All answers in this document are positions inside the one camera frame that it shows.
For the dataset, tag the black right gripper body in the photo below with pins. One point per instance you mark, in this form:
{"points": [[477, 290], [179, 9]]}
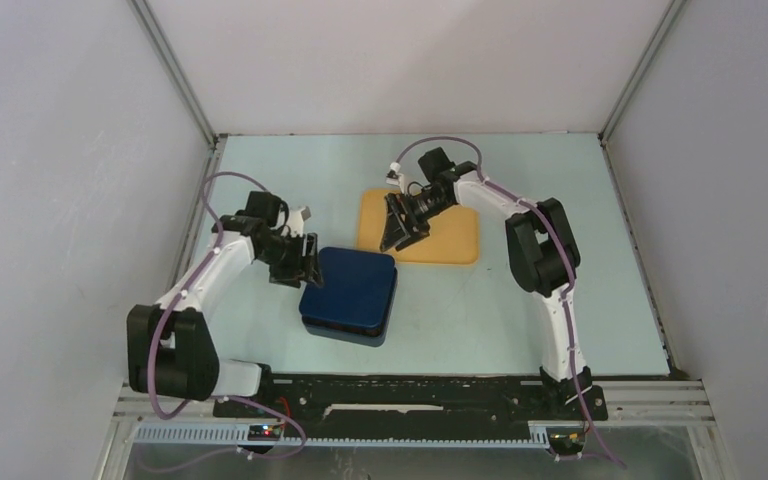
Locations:
{"points": [[423, 208]]}

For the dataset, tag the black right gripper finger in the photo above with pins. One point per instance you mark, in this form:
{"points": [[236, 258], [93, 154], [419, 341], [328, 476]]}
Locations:
{"points": [[412, 234], [397, 233]]}

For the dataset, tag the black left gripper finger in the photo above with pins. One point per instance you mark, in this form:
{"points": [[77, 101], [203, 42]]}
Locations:
{"points": [[310, 255], [291, 275]]}

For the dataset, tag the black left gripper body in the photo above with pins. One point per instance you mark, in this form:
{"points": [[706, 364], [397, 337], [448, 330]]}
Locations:
{"points": [[283, 249]]}

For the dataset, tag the dark blue box lid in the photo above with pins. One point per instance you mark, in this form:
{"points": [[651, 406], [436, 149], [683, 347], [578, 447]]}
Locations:
{"points": [[353, 265]]}

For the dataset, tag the blue chocolate box with insert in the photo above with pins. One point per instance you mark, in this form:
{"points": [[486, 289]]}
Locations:
{"points": [[352, 312]]}

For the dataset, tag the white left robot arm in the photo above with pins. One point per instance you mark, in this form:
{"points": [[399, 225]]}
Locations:
{"points": [[170, 348]]}

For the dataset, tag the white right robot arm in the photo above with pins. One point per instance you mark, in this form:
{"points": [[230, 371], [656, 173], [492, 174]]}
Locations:
{"points": [[542, 252]]}

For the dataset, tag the yellow plastic tray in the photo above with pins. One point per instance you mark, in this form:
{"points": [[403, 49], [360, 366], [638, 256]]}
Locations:
{"points": [[454, 235]]}

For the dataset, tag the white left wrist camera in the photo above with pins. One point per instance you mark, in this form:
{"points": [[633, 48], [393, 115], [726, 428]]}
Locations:
{"points": [[296, 219]]}

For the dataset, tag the aluminium corner post left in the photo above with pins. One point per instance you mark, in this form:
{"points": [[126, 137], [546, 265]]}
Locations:
{"points": [[169, 61]]}

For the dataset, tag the aluminium corner post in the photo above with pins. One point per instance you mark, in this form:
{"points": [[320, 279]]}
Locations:
{"points": [[653, 47], [169, 61]]}

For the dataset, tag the aluminium corner post right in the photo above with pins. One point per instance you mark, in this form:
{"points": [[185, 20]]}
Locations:
{"points": [[653, 47]]}

